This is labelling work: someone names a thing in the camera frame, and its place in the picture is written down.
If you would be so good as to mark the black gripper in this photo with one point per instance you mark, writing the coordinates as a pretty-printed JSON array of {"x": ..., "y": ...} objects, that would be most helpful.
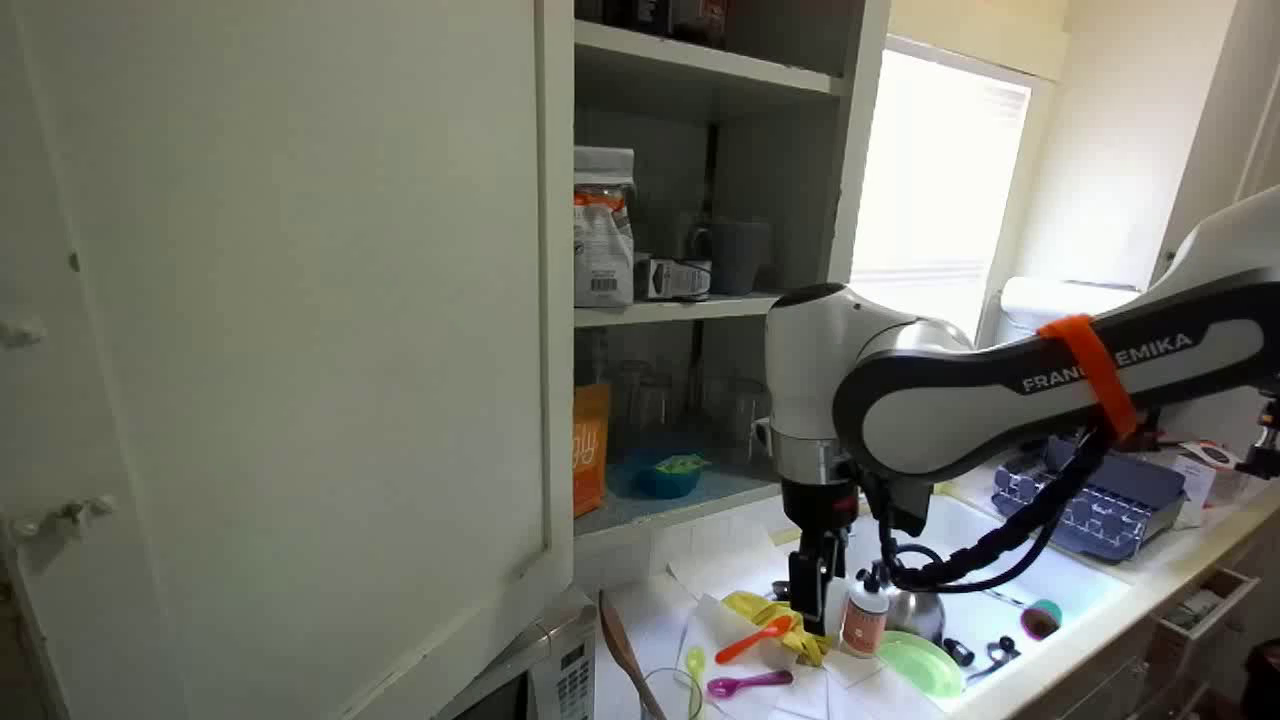
[{"x": 818, "y": 514}]

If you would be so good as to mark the blue grey cylindrical container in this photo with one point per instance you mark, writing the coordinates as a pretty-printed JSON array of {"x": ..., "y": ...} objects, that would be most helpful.
[{"x": 740, "y": 255}]

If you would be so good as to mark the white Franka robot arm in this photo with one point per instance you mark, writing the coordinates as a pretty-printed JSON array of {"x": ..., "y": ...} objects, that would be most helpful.
[{"x": 960, "y": 387}]

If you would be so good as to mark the white base cabinet with drawers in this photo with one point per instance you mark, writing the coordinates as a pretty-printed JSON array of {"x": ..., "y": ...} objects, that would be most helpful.
[{"x": 1187, "y": 624}]

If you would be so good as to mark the food box on shelf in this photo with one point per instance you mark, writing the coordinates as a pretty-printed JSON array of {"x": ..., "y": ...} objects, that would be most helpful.
[{"x": 600, "y": 224}]

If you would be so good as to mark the white cabinet door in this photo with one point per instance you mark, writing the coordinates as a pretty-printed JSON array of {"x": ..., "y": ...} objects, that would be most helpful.
[{"x": 292, "y": 332}]

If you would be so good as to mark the white cabinet latch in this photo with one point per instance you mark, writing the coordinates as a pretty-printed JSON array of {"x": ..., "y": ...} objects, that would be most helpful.
[{"x": 16, "y": 331}]

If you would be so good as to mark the yellow toy item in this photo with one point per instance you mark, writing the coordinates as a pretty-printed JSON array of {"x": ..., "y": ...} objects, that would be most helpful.
[{"x": 782, "y": 620}]

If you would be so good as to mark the orange plastic spoon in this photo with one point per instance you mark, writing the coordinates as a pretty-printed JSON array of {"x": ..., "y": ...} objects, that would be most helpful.
[{"x": 753, "y": 641}]

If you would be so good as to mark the purple plastic spoon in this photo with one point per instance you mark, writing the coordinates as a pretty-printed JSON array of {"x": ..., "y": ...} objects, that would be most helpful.
[{"x": 747, "y": 685}]

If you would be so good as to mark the green plastic plate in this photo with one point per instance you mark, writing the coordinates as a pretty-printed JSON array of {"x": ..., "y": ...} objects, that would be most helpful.
[{"x": 920, "y": 661}]

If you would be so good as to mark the yellow-green plastic spoon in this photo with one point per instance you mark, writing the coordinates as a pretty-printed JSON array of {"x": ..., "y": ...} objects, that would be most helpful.
[{"x": 693, "y": 666}]

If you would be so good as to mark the small black sink item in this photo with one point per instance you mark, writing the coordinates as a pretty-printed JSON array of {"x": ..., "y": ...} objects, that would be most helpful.
[
  {"x": 957, "y": 652},
  {"x": 1001, "y": 651}
]

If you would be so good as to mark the green item in bowl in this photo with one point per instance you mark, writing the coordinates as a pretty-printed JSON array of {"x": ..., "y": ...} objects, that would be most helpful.
[{"x": 681, "y": 464}]

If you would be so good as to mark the white sink basin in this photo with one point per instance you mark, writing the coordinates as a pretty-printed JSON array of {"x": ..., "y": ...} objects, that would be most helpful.
[{"x": 986, "y": 605}]

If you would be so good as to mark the clear drinking glass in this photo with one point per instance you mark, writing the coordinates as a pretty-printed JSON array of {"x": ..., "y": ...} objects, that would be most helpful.
[
  {"x": 641, "y": 399},
  {"x": 740, "y": 413}
]

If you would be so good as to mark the blue bowl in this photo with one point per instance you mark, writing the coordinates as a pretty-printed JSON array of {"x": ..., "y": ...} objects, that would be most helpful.
[{"x": 654, "y": 480}]

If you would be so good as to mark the red green sponge ball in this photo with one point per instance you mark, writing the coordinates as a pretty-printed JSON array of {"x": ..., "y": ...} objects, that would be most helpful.
[{"x": 1043, "y": 619}]

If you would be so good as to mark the white microwave oven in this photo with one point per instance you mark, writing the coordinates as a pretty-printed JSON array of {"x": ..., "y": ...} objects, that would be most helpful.
[{"x": 543, "y": 681}]

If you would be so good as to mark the blue dish rack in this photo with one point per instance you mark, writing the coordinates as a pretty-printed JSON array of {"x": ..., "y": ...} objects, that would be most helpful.
[{"x": 1104, "y": 506}]

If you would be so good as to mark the small white box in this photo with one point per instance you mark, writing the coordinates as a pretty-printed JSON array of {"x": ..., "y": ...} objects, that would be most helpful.
[{"x": 1207, "y": 471}]

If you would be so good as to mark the white cupboard with latches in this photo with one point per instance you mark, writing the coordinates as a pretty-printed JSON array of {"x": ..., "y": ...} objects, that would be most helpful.
[{"x": 53, "y": 426}]

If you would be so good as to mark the white wall cabinet with shelves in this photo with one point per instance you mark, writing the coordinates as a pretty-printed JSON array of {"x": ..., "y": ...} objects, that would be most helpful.
[{"x": 705, "y": 87}]

